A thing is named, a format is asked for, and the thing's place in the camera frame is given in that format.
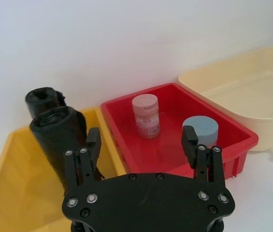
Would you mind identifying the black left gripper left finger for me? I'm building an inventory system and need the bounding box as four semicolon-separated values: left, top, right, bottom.
63;128;102;190

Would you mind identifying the yellow plastic bin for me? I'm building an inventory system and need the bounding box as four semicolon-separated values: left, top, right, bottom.
0;107;127;232

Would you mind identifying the cream plastic tub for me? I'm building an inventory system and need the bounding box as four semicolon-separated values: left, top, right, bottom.
178;45;273;152

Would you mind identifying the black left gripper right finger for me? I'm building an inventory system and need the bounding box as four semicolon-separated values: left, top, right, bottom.
181;125;225;184

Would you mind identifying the blue lidded jar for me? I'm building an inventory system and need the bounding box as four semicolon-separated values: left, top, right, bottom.
182;116;219;147

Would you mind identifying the red plastic bin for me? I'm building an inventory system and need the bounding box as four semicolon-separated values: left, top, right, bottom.
101;82;259;181

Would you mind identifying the black garbage bag roll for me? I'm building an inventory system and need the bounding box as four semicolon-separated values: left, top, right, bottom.
29;106;105;194
25;87;66;119

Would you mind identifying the pink lidded jar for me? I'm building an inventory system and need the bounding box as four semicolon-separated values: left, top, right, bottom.
131;94;161;139

